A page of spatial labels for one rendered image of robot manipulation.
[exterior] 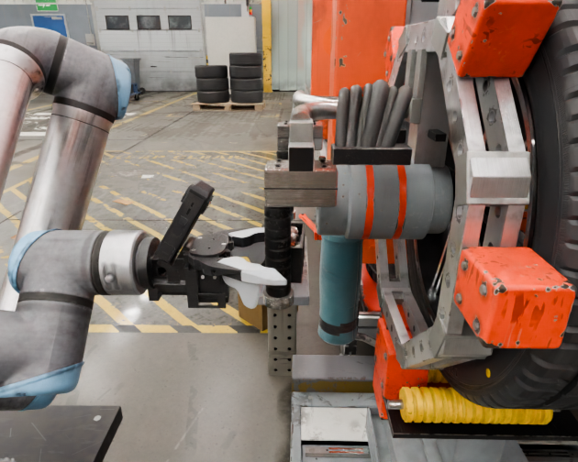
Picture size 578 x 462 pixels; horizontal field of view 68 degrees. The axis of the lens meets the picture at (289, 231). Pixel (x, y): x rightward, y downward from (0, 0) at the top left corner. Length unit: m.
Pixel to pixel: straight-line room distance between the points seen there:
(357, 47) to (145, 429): 1.25
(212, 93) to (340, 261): 8.38
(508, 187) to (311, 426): 1.02
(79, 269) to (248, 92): 8.49
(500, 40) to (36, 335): 0.62
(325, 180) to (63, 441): 0.85
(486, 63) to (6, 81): 0.71
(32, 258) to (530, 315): 0.58
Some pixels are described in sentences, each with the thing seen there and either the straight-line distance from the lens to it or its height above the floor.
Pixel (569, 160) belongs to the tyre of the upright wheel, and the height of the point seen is 0.98.
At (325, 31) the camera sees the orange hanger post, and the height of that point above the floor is 1.21.
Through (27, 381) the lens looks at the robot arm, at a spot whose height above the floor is 0.73.
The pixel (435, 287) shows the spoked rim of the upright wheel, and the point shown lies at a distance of 0.94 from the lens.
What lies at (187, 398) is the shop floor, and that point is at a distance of 1.59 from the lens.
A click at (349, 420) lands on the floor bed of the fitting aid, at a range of 1.39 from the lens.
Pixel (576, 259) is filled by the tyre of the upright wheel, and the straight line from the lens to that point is 0.50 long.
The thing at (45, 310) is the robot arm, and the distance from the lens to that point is 0.62.
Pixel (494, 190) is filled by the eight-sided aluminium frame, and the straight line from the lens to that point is 0.49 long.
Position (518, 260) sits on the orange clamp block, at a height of 0.88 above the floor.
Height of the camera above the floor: 1.08
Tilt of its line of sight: 23 degrees down
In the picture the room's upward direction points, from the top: straight up
